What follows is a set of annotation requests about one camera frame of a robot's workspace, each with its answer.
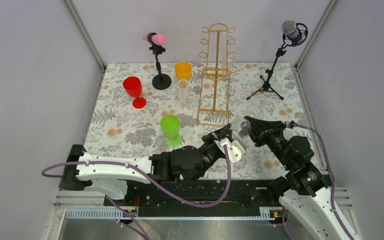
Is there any clear wine glass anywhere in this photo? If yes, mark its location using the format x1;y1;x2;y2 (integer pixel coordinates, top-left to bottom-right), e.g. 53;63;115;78
176;79;192;110
154;135;171;152
230;117;252;139
217;31;236;75

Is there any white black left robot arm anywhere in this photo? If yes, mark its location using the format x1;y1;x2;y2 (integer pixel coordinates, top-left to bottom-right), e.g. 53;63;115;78
58;124;244;206

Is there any green plastic wine glass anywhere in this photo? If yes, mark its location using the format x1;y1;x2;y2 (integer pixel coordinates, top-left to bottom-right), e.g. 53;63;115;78
160;114;182;148

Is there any yellow plastic wine glass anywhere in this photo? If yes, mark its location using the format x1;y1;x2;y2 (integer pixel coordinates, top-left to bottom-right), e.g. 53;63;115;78
174;62;192;81

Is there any red plastic wine glass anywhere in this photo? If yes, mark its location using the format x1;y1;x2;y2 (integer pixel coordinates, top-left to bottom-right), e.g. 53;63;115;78
123;76;147;109

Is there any black stand with pink microphone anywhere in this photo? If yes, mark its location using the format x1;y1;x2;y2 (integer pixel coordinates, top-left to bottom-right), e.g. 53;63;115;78
142;32;172;90

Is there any floral patterned tablecloth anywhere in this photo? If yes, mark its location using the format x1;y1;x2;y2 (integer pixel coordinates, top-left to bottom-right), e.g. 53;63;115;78
84;63;316;180

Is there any tripod stand with purple microphone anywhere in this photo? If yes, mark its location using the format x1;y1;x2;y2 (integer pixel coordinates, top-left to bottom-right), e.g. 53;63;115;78
246;20;309;101

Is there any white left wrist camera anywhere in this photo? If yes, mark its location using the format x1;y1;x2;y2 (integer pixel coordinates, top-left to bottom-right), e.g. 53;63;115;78
218;138;247;164

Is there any gold wire wine glass rack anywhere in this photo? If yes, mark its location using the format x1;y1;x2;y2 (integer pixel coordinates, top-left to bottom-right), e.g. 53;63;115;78
197;23;237;127

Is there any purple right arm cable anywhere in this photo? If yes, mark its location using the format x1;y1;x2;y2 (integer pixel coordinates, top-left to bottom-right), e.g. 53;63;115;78
294;124;355;240

